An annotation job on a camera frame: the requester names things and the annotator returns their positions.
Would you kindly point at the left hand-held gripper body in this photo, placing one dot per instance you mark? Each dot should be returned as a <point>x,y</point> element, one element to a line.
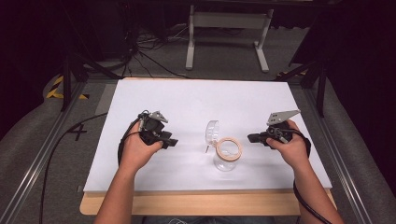
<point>152,127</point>

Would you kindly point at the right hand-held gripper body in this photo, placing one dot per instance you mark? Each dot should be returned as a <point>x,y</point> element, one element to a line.
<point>280,129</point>

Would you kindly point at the clear glass jar hinged lid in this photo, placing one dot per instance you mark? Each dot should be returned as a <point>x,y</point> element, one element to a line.
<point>225,155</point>

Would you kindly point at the person's right hand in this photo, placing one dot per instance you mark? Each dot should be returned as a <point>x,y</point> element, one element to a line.
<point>294,151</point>

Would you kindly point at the person's left hand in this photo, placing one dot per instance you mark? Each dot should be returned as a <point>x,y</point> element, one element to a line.
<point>137,151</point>

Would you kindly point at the black tripod stand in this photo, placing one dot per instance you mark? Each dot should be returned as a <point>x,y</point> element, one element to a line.
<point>67,84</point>
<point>320,84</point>

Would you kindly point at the yellow black floor tape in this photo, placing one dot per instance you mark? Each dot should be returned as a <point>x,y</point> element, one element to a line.
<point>54,91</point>

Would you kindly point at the aluminium floor rail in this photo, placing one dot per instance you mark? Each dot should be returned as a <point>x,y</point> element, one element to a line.
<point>37,161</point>
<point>339,155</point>

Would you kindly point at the grey metal table frame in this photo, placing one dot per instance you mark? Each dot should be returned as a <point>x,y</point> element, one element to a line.
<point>230,20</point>

